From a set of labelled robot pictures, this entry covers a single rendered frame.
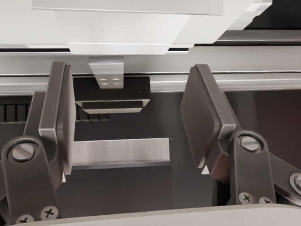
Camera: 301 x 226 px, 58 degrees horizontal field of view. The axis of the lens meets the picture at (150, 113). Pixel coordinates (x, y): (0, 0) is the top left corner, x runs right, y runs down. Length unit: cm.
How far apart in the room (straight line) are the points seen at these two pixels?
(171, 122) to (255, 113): 24
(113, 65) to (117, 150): 9
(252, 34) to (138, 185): 40
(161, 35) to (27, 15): 9
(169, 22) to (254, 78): 37
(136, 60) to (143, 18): 31
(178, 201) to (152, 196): 54
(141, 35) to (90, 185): 13
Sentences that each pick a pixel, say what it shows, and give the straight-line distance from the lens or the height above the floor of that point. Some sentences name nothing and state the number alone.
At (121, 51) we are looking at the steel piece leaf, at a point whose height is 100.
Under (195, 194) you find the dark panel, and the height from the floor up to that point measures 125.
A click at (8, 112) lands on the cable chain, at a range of 66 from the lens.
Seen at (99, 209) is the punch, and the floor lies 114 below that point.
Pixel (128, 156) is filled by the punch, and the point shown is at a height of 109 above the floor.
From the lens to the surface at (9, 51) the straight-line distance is 28.
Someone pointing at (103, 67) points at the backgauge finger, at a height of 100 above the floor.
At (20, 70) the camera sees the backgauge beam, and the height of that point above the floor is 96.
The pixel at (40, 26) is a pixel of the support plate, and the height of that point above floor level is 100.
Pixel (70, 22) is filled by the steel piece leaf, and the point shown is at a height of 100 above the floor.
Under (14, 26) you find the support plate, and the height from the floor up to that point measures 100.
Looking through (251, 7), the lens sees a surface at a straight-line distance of 27.
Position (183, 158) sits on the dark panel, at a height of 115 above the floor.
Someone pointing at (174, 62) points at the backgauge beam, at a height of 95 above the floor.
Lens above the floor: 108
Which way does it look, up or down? 4 degrees down
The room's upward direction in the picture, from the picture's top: 178 degrees clockwise
